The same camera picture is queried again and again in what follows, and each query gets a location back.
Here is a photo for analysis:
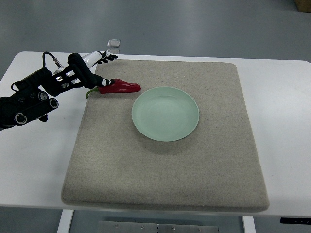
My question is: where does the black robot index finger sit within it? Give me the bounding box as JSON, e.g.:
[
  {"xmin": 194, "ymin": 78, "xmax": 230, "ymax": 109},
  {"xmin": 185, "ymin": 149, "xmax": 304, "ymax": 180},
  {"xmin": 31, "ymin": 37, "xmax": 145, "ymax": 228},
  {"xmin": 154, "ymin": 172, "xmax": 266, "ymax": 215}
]
[{"xmin": 103, "ymin": 54, "xmax": 118, "ymax": 60}]

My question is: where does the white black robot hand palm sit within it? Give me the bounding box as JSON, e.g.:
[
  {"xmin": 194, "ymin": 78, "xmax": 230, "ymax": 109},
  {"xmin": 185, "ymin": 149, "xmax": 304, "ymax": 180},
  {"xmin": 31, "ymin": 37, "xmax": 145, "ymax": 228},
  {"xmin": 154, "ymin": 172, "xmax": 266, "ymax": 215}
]
[{"xmin": 82, "ymin": 51, "xmax": 107, "ymax": 68}]

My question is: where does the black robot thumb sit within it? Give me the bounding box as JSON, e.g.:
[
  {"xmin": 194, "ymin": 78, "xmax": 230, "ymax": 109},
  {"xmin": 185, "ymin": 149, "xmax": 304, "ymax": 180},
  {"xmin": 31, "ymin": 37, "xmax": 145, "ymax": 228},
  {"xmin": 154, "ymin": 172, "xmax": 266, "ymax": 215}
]
[{"xmin": 96, "ymin": 75, "xmax": 115, "ymax": 87}]

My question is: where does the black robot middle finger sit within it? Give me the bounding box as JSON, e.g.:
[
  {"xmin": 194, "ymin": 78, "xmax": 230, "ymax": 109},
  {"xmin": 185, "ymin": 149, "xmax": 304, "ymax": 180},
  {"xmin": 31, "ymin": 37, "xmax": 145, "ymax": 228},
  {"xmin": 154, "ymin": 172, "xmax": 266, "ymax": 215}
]
[{"xmin": 97, "ymin": 59, "xmax": 109, "ymax": 64}]

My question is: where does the red pepper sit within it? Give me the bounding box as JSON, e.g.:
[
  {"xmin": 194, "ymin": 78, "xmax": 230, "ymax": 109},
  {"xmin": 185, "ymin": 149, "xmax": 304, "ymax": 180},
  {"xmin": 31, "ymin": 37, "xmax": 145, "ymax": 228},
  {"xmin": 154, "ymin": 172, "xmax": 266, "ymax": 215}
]
[{"xmin": 86, "ymin": 79, "xmax": 141, "ymax": 99}]

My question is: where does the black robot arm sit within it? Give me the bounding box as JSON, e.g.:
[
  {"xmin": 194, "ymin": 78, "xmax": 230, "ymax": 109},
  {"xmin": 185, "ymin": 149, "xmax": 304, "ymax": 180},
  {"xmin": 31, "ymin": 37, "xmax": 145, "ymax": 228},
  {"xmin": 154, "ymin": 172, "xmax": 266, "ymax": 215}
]
[{"xmin": 0, "ymin": 51, "xmax": 117, "ymax": 130}]

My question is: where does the light green plate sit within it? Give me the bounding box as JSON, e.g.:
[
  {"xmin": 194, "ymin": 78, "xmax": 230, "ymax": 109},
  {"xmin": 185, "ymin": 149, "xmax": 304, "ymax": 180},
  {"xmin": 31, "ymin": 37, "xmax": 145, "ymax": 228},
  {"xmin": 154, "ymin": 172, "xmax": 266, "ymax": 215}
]
[{"xmin": 131, "ymin": 87, "xmax": 200, "ymax": 142}]

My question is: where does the white table leg left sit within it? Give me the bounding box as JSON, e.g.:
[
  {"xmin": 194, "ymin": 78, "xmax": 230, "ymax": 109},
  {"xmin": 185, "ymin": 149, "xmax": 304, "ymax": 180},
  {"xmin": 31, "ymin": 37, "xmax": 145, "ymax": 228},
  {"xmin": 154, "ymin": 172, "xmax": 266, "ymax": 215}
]
[{"xmin": 57, "ymin": 209, "xmax": 74, "ymax": 233}]

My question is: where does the white table leg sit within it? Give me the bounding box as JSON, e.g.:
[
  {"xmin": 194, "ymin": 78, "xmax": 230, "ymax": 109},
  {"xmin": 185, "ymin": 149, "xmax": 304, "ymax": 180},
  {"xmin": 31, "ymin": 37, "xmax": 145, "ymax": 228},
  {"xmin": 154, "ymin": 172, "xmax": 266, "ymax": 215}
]
[
  {"xmin": 57, "ymin": 209, "xmax": 74, "ymax": 233},
  {"xmin": 242, "ymin": 216, "xmax": 256, "ymax": 233}
]

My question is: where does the beige felt mat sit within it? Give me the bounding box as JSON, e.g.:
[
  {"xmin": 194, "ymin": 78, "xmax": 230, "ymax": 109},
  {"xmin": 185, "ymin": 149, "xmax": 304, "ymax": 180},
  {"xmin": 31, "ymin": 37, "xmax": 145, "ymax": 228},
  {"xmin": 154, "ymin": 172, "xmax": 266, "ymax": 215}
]
[{"xmin": 61, "ymin": 60, "xmax": 269, "ymax": 212}]

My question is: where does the cardboard box corner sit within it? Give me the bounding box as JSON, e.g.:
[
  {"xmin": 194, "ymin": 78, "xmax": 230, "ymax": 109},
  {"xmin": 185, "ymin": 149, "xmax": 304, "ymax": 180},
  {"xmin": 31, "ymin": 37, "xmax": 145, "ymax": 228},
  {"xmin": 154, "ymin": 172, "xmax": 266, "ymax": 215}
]
[{"xmin": 294, "ymin": 0, "xmax": 311, "ymax": 13}]

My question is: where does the white table leg right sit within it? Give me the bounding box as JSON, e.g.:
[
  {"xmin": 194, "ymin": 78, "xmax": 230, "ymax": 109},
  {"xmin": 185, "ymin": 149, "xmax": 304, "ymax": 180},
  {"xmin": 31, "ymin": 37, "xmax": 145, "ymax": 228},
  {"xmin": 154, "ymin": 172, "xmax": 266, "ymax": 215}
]
[{"xmin": 242, "ymin": 216, "xmax": 256, "ymax": 233}]

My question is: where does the black table control panel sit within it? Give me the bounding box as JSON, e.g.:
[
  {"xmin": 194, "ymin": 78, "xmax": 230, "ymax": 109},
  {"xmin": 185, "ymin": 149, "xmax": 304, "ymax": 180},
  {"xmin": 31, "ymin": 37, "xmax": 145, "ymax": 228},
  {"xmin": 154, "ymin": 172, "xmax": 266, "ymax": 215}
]
[{"xmin": 280, "ymin": 217, "xmax": 311, "ymax": 225}]

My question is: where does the metal table base plate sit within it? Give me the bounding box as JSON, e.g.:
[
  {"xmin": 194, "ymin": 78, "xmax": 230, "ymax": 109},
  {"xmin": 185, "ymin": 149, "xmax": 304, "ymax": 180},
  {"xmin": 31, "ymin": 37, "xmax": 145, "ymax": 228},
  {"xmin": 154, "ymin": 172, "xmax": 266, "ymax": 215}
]
[{"xmin": 97, "ymin": 221, "xmax": 219, "ymax": 233}]

